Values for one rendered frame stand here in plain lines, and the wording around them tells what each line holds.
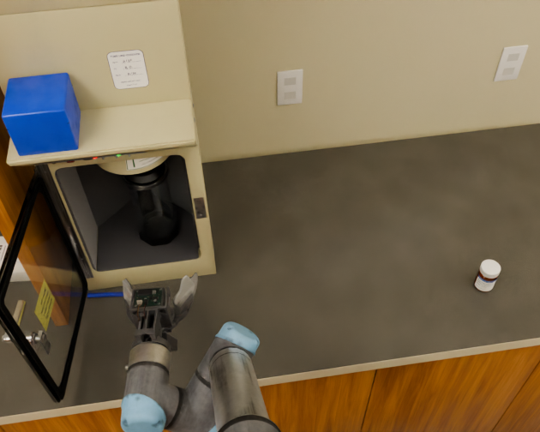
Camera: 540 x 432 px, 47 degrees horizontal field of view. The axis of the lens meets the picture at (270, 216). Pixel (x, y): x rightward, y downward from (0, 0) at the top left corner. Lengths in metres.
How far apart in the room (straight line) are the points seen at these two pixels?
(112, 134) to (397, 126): 1.04
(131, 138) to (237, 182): 0.72
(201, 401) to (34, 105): 0.57
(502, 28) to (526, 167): 0.40
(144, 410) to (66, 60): 0.60
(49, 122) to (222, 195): 0.79
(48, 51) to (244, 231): 0.77
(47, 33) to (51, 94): 0.10
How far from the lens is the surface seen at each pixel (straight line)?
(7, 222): 1.30
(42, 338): 1.28
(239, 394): 0.93
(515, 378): 1.89
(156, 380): 1.14
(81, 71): 1.15
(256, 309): 1.54
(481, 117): 2.04
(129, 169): 1.32
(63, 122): 1.08
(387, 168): 1.85
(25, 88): 1.13
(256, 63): 1.69
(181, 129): 1.12
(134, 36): 1.10
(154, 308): 1.20
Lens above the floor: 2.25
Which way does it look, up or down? 50 degrees down
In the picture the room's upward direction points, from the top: 1 degrees counter-clockwise
